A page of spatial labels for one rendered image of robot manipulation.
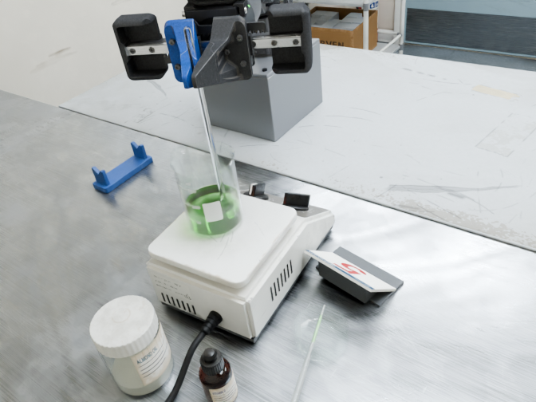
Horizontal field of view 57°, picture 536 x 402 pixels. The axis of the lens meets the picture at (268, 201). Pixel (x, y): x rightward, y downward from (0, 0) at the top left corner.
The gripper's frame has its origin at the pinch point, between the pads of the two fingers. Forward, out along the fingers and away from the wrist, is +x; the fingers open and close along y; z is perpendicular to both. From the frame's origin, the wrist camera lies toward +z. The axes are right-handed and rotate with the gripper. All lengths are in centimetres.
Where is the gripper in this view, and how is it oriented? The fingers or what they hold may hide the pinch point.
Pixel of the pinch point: (199, 65)
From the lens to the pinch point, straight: 44.8
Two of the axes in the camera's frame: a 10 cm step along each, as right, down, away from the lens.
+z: -1.1, -7.8, -6.2
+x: -1.4, 6.3, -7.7
